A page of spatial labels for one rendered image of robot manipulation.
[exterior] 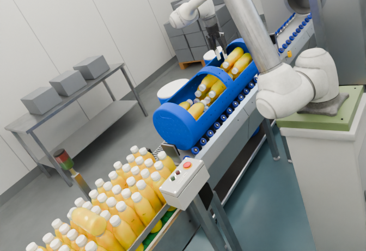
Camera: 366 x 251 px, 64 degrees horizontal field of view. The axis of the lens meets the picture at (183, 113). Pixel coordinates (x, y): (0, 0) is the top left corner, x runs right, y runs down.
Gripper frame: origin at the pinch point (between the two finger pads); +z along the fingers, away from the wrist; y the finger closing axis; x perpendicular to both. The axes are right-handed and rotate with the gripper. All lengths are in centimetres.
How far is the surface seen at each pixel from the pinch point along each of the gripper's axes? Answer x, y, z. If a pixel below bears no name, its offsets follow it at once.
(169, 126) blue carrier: 62, 1, 11
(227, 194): 26, 19, 109
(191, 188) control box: 91, -34, 19
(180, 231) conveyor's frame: 100, -23, 41
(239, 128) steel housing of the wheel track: 25.1, -14.1, 39.7
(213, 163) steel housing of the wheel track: 56, -14, 41
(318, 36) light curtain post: -77, -33, 27
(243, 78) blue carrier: 5.6, -14.3, 15.2
